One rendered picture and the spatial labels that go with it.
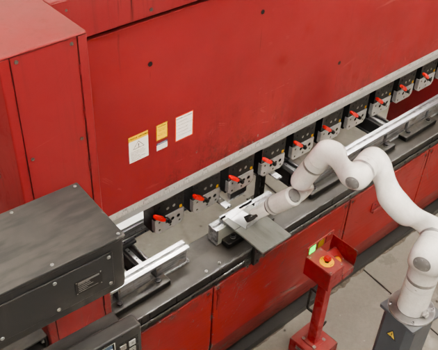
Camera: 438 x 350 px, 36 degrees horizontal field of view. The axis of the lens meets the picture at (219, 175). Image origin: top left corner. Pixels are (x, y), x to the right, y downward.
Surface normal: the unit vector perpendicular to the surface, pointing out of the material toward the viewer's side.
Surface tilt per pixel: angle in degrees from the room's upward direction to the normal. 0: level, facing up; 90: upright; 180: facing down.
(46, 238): 1
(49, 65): 90
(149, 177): 90
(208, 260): 0
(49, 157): 90
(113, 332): 0
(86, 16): 90
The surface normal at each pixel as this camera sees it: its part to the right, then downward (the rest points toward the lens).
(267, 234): 0.04, -0.77
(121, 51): 0.66, 0.50
